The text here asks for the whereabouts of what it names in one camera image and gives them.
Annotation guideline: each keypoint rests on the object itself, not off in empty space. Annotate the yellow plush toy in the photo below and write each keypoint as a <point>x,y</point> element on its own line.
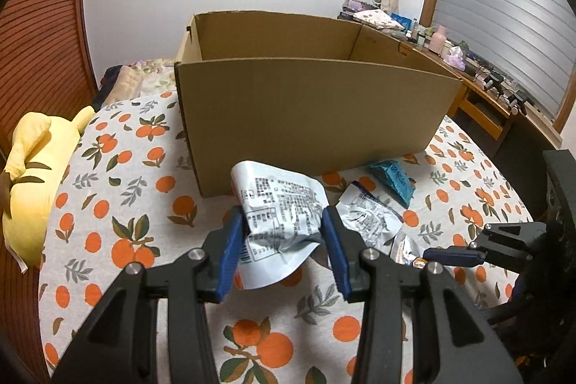
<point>41,148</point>

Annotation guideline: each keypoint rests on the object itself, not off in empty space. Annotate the silver blue snack packet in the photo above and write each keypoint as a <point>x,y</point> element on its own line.
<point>376,222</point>

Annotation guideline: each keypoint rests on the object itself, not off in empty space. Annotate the wooden sideboard cabinet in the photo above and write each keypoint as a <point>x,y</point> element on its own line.
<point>494,116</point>

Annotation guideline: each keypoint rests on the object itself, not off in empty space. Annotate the brown cardboard box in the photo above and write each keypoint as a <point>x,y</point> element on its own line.
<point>308,94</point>

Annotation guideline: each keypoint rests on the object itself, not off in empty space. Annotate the blue candy packet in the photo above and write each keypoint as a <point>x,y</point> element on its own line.
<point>391,173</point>

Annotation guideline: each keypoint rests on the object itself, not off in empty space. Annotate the grey window blind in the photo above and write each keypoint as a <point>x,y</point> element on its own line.
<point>532,41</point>

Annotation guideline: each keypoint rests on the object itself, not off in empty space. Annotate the orange print tablecloth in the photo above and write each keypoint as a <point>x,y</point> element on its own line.
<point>129,206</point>

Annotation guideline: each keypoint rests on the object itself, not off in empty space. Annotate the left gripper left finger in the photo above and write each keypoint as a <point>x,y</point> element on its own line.
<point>200,276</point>

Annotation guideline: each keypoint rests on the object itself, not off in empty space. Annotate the white text snack packet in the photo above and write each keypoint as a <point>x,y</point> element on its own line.
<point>283,211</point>

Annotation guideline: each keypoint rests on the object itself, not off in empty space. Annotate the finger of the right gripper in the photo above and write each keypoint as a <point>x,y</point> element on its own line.
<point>525,236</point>
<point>455,256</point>

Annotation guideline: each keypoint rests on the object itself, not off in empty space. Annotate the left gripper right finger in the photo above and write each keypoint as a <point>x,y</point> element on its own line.
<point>366,275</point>

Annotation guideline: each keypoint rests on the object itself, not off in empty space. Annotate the floral folded cloth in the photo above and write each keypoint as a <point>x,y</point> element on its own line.
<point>377,19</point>

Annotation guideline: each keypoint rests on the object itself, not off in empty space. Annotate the pink bottle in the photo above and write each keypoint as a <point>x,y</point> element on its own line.
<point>438,40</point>

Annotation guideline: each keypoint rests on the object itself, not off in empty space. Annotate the silver orange snack packet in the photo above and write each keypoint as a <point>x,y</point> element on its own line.
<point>405,251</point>

